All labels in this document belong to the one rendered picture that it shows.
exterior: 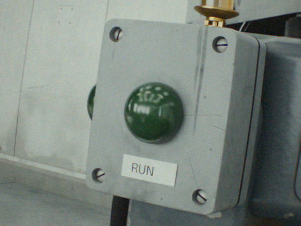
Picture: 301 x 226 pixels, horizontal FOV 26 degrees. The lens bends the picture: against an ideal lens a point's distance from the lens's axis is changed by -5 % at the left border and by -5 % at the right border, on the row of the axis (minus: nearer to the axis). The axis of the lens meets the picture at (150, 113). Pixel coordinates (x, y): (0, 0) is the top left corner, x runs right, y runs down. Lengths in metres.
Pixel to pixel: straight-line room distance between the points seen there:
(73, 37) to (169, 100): 6.52
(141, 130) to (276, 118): 0.08
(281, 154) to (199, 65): 0.07
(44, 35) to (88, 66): 0.69
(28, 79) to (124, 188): 6.83
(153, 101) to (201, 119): 0.02
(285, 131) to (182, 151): 0.06
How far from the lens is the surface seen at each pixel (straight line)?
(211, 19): 0.40
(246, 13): 0.61
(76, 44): 6.80
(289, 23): 0.49
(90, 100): 0.36
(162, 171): 0.32
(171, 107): 0.31
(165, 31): 0.33
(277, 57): 0.36
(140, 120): 0.31
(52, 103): 6.93
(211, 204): 0.32
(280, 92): 0.36
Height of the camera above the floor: 1.30
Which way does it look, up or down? 3 degrees down
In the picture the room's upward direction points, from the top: 7 degrees clockwise
